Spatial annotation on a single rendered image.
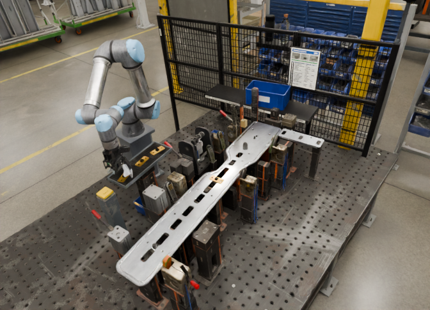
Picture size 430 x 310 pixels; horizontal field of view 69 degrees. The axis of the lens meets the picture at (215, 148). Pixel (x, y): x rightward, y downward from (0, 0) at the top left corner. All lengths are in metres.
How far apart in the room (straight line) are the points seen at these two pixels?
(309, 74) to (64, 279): 2.01
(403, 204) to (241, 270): 1.97
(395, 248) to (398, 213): 0.40
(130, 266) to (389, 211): 2.39
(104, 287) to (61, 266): 0.31
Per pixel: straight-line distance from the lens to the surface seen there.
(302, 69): 2.38
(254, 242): 1.89
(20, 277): 2.15
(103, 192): 1.66
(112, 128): 1.49
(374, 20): 2.21
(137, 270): 1.51
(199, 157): 1.94
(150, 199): 1.64
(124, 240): 1.57
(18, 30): 8.62
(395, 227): 3.13
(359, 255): 2.84
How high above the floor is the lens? 2.23
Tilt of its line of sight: 37 degrees down
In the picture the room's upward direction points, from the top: 5 degrees counter-clockwise
